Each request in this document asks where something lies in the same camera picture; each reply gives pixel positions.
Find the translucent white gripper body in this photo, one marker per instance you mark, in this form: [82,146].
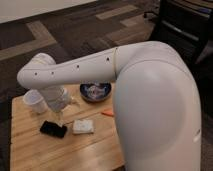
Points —
[56,97]

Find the white sponge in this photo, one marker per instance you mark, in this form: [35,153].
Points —
[83,127]

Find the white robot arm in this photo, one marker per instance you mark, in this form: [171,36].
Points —
[156,100]

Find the blue ceramic bowl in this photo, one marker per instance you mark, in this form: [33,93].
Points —
[95,92]

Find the white plastic cup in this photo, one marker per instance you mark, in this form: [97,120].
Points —
[35,101]

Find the black smartphone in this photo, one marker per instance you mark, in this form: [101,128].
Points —
[52,129]

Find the orange carrot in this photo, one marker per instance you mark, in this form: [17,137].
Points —
[108,112]

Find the black office chair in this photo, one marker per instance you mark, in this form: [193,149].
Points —
[185,25]

